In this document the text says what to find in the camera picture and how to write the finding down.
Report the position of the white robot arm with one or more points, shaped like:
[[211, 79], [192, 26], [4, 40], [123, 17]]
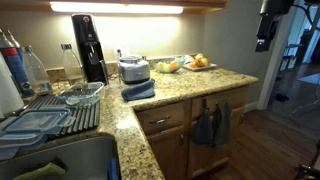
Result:
[[271, 11]]

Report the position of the under cabinet light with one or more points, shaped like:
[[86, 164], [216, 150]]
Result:
[[114, 8]]

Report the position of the glass baking dish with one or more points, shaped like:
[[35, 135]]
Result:
[[81, 95]]

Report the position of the blue spray can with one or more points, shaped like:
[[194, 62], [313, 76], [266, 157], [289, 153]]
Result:
[[15, 65]]

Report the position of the grey ribbed drying mat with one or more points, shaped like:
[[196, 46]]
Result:
[[86, 118]]

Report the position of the clear plastic bottle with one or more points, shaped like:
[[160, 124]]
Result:
[[35, 72]]

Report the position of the white plate with bread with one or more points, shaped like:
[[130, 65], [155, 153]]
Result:
[[197, 62]]

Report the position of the folded blue towel on counter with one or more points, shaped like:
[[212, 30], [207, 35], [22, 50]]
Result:
[[140, 91]]

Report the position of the white paper towel roll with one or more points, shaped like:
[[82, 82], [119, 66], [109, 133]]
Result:
[[10, 99]]

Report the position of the black soda maker machine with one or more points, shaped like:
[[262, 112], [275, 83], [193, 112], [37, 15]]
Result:
[[89, 48]]

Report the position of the blue sponge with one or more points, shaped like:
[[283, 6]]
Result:
[[113, 170]]

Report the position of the wooden drawer with handle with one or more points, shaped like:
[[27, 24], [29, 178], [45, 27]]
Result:
[[161, 118]]

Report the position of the wooden drawer with towels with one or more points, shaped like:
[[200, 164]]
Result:
[[236, 97]]

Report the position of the green sponge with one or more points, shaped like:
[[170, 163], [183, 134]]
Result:
[[49, 169]]

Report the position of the blue towel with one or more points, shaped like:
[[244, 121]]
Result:
[[202, 133], [140, 91]]

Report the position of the wooden cabinet door right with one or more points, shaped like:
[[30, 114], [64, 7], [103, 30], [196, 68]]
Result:
[[203, 159]]

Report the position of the clear soda bottle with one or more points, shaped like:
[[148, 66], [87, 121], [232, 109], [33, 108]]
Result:
[[72, 66]]

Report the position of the silver food processor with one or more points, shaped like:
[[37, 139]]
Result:
[[134, 69]]

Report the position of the grey hanging towel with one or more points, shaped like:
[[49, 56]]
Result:
[[221, 125]]

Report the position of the glass fruit bowl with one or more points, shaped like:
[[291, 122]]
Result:
[[168, 65]]

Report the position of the steel kitchen sink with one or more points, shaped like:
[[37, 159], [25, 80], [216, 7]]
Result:
[[86, 159]]

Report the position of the wooden cabinet door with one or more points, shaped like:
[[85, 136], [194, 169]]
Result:
[[203, 159], [168, 147]]

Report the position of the blue rimmed container lid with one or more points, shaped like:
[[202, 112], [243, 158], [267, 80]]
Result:
[[39, 121]]

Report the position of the wooden cabinet door left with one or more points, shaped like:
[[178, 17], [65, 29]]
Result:
[[168, 147]]

